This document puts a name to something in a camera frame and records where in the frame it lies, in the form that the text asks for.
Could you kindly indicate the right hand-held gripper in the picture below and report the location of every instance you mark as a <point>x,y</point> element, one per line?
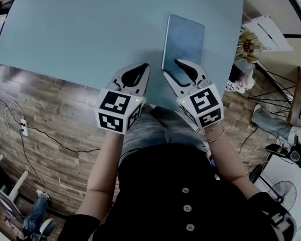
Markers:
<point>203,104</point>

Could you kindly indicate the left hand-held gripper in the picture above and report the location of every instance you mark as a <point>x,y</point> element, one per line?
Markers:
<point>113,112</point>

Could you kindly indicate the blue notebook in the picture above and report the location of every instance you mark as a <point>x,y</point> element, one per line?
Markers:
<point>184,39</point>

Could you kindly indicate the person's left forearm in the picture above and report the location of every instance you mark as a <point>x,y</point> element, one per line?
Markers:
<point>102,167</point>

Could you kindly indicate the person's right forearm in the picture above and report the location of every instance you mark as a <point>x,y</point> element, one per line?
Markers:
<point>228,162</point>

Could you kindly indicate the black white floral cushion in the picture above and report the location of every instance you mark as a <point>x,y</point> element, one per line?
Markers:
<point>234,87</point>

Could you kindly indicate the black bag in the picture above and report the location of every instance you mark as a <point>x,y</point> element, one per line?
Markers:
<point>235,74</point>

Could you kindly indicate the person's grey jeans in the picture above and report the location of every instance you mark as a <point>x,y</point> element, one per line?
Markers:
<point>145,134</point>

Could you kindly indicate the pink flower bunch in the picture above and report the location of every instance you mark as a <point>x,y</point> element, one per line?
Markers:
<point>248,80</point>

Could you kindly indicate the white wooden chair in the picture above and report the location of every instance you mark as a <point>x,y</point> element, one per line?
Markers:
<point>278,31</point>

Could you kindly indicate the wooden side table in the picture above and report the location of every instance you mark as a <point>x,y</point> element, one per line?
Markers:
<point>298,92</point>

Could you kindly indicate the white power strip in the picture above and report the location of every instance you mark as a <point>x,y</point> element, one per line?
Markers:
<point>24,127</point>

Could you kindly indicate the black buttoned shirt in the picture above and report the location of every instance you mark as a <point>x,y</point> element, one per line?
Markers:
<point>160,197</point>

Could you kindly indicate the black floor fan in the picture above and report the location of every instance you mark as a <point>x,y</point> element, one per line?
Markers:
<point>282,192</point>

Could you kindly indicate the white frame table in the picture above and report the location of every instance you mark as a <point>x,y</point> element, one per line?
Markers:
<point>18,184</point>

